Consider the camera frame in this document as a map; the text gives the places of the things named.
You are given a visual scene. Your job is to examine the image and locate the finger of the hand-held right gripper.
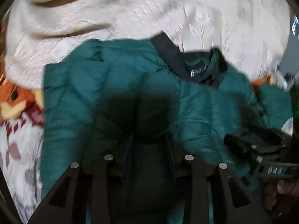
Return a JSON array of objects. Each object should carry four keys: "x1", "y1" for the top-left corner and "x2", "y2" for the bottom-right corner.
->
[{"x1": 224, "y1": 133, "x2": 262, "y2": 180}]

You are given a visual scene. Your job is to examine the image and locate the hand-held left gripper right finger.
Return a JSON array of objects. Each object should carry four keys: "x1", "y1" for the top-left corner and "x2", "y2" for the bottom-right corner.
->
[{"x1": 164, "y1": 133, "x2": 272, "y2": 224}]

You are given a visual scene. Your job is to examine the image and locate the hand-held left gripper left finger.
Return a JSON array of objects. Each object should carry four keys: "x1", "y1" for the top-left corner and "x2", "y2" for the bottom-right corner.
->
[{"x1": 28, "y1": 134, "x2": 136, "y2": 224}]

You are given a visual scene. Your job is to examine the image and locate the teal puffer jacket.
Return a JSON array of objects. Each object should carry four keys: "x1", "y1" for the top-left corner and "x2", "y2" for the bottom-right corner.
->
[{"x1": 40, "y1": 33, "x2": 293, "y2": 224}]

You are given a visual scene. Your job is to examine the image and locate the person's right hand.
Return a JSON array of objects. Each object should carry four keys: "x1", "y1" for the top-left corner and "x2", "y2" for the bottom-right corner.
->
[{"x1": 263, "y1": 177, "x2": 298, "y2": 217}]

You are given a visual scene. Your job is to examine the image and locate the white patterned blanket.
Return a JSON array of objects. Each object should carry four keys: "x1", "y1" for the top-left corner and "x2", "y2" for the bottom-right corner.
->
[{"x1": 0, "y1": 0, "x2": 295, "y2": 223}]

